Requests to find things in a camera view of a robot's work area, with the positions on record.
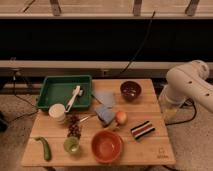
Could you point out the green pepper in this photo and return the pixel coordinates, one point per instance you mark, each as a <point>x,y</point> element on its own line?
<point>46,148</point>

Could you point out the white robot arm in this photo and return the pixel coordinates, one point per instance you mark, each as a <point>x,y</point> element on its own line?
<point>186,81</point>

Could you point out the dark maroon bowl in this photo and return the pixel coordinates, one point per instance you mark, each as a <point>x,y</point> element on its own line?
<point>130,90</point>

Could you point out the red orange bowl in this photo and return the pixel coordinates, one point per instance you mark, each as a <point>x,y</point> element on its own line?
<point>106,146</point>

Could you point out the light blue cloth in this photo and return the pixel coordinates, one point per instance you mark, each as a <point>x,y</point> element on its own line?
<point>104,97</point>

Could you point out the white scrub brush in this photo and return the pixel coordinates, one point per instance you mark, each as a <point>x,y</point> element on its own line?
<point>76,92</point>

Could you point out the blue sponge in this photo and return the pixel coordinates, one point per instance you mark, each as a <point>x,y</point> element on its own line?
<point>104,114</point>

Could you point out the orange peach fruit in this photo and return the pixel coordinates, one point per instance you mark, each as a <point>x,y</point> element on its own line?
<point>121,117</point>

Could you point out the green plastic tray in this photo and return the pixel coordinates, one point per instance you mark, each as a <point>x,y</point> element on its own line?
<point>59,89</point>

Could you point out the dark purple grape bunch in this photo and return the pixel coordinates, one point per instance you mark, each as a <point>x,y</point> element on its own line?
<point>73,128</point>

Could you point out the white cylindrical cup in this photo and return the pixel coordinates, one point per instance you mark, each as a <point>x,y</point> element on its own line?
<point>57,112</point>

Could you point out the striped red white block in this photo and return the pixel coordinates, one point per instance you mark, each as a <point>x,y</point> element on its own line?
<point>142,129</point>

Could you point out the small green cup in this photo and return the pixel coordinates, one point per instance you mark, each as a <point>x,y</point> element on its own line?
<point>71,145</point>

